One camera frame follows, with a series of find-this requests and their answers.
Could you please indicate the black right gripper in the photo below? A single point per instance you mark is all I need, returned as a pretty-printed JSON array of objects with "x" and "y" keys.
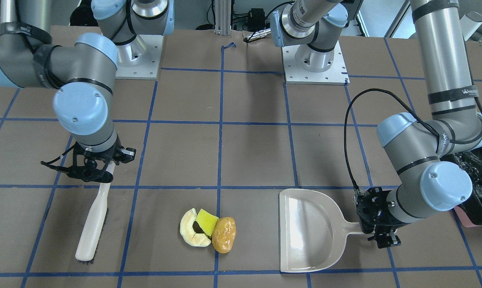
[{"x": 103, "y": 157}]

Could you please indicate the bin with black bag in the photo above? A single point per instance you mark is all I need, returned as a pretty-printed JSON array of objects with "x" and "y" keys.
[{"x": 470, "y": 211}]

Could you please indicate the beige dustpan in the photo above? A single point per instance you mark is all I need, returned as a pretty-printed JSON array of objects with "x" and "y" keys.
[{"x": 312, "y": 231}]

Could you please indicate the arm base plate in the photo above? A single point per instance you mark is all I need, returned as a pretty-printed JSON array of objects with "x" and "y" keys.
[
  {"x": 303, "y": 65},
  {"x": 140, "y": 58}
]

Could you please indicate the white hand brush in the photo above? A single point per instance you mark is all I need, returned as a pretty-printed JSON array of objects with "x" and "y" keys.
[{"x": 92, "y": 229}]

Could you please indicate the aluminium profile post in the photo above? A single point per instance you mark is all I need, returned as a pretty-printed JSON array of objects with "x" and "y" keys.
[{"x": 222, "y": 17}]

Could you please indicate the yellow sponge piece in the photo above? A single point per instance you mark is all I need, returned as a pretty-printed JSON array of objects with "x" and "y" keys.
[{"x": 206, "y": 221}]

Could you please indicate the pale bagel piece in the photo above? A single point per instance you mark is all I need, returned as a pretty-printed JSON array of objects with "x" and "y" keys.
[{"x": 190, "y": 236}]

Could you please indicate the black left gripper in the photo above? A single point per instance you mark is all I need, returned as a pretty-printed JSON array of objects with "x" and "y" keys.
[{"x": 381, "y": 216}]

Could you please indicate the brown potato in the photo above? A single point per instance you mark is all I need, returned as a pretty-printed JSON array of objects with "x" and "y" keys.
[{"x": 224, "y": 234}]

